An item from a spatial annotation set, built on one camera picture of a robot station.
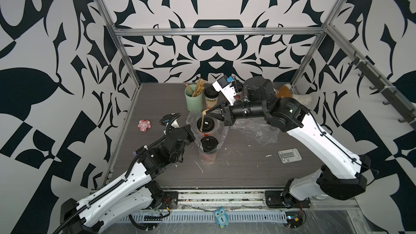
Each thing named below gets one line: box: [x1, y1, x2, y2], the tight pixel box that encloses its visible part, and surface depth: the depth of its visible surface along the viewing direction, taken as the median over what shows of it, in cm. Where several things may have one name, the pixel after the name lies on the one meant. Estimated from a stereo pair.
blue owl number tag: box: [213, 205, 230, 229], surface depth 71 cm
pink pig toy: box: [137, 119, 152, 133], surface depth 98 cm
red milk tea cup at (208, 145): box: [199, 135, 219, 166], surface depth 74 cm
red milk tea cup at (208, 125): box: [196, 115, 216, 136], surface depth 81 cm
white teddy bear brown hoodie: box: [276, 83, 312, 106], surface depth 106 cm
